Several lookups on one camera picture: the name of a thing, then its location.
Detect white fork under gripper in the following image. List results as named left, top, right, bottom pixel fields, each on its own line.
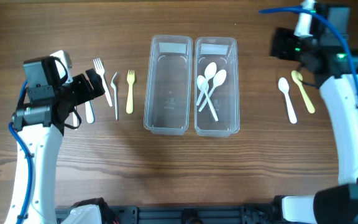
left=72, top=112, right=78, bottom=127

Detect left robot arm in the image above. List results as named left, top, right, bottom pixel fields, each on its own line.
left=5, top=56, right=104, bottom=223

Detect white plastic fork large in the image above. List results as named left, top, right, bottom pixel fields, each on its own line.
left=93, top=58, right=112, bottom=107

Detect yellow plastic spoon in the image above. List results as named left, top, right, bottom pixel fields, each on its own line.
left=291, top=70, right=315, bottom=114

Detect white plastic spoon slim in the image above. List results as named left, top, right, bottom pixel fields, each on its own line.
left=196, top=62, right=217, bottom=106

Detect clear plastic container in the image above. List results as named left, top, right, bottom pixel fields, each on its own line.
left=144, top=35, right=193, bottom=135
left=194, top=37, right=240, bottom=137

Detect yellow plastic fork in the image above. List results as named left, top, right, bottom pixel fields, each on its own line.
left=126, top=70, right=135, bottom=114

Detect white plastic spoon thick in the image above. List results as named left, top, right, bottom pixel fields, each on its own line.
left=278, top=77, right=298, bottom=124

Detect white fork thick handle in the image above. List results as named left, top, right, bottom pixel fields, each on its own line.
left=85, top=101, right=95, bottom=124

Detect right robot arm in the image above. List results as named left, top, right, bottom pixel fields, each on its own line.
left=254, top=1, right=358, bottom=223

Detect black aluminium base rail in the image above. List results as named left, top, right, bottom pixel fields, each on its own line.
left=54, top=202, right=291, bottom=224

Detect clear plastic container left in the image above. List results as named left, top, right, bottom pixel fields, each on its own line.
left=144, top=35, right=193, bottom=135

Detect white plastic fork curved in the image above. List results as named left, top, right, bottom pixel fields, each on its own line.
left=111, top=72, right=118, bottom=120

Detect clear plastic container right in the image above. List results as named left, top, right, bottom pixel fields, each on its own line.
left=194, top=37, right=240, bottom=137

